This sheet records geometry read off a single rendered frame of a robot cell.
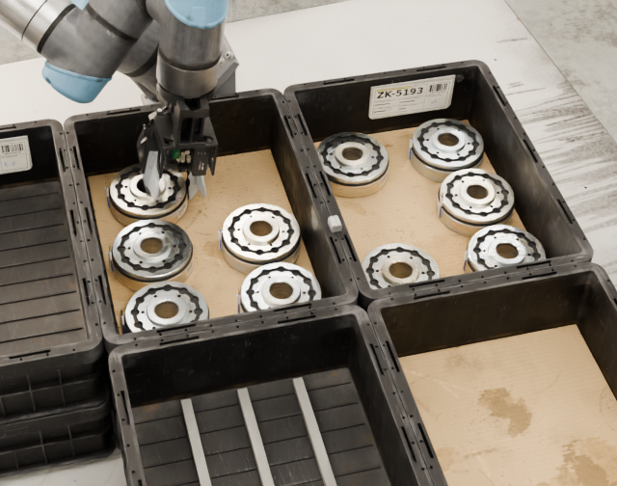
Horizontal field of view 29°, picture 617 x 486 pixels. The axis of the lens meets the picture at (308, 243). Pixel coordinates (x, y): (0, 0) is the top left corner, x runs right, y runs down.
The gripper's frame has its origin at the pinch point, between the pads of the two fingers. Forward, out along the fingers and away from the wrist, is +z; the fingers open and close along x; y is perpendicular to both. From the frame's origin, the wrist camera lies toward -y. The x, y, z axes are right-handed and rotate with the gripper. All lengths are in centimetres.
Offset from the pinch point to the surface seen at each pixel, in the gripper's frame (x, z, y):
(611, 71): 143, 68, -104
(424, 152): 35.0, -5.4, 1.9
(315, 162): 16.8, -10.0, 7.4
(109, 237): -9.0, 3.2, 5.2
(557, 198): 45, -13, 21
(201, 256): 2.0, 1.9, 11.3
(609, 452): 41, -3, 52
